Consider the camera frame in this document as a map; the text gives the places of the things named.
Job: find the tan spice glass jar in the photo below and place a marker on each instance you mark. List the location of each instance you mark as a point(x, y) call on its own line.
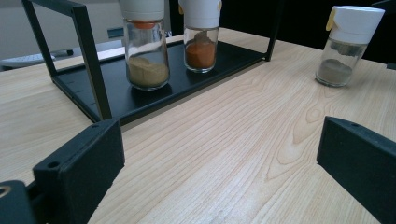
point(146, 59)

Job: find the black metal two-tier rack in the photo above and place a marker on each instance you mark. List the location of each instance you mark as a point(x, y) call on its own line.
point(149, 96)

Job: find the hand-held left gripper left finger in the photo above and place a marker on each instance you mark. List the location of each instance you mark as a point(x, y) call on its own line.
point(84, 168)

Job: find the orange spice glass jar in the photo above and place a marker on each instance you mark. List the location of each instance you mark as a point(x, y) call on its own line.
point(200, 46)

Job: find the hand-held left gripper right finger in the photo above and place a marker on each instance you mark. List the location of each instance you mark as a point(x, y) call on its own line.
point(358, 161)

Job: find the grey spice glass jar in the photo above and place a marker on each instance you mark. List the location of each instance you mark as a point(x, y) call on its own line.
point(342, 46)

